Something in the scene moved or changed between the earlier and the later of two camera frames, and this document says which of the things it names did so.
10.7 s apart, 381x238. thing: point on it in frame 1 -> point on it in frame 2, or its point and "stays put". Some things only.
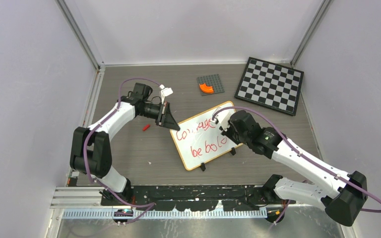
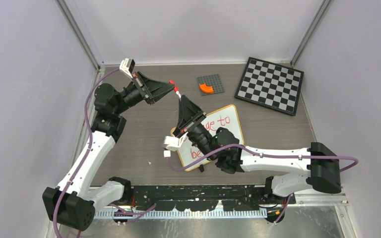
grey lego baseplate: (211, 81) stays put
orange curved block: (205, 89) stays put
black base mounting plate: (196, 198) stays put
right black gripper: (227, 133) -> (188, 111)
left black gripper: (165, 118) -> (154, 89)
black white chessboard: (270, 85) stays put
